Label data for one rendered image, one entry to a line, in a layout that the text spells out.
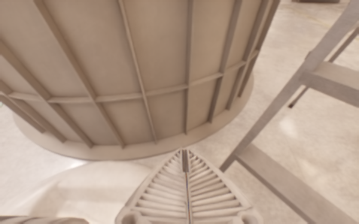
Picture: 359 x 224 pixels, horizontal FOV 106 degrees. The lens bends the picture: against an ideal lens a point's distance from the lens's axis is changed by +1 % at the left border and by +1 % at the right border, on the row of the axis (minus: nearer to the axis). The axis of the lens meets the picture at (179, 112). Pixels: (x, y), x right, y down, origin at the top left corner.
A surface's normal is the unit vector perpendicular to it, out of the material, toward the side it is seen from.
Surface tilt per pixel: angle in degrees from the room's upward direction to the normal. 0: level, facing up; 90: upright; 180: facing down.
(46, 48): 90
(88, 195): 70
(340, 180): 0
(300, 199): 0
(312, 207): 0
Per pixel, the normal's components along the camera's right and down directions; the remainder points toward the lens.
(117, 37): 0.22, 0.71
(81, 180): -0.01, -0.69
